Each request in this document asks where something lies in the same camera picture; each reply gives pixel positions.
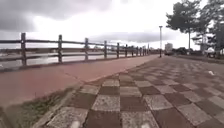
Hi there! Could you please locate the pale distant building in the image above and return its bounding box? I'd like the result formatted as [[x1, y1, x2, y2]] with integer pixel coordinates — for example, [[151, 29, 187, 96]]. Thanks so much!
[[164, 42, 174, 53]]

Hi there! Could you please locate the lamp pole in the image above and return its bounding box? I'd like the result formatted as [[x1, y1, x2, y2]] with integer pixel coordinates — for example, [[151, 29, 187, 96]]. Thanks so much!
[[158, 25, 164, 59]]

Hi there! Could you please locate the wooden rail fence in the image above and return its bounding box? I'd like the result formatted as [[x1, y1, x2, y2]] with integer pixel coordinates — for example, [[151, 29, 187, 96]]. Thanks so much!
[[0, 32, 152, 69]]

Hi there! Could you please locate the checkered brick pavement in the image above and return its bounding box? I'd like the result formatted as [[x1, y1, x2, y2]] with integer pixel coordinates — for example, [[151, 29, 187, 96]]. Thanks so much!
[[39, 55, 224, 128]]

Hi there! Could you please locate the grey stone kerb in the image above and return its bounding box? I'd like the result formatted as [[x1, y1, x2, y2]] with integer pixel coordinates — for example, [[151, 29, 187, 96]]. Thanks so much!
[[30, 59, 159, 128]]

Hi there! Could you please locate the grass strip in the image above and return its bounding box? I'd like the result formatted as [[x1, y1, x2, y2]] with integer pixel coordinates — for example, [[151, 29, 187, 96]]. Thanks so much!
[[2, 88, 74, 128]]

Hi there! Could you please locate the red paved path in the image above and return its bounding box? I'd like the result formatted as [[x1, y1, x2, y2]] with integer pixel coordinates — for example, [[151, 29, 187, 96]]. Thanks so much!
[[0, 54, 160, 108]]

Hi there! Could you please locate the row of tall trees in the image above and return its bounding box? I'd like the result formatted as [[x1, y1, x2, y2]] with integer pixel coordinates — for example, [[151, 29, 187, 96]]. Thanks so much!
[[165, 0, 224, 57]]

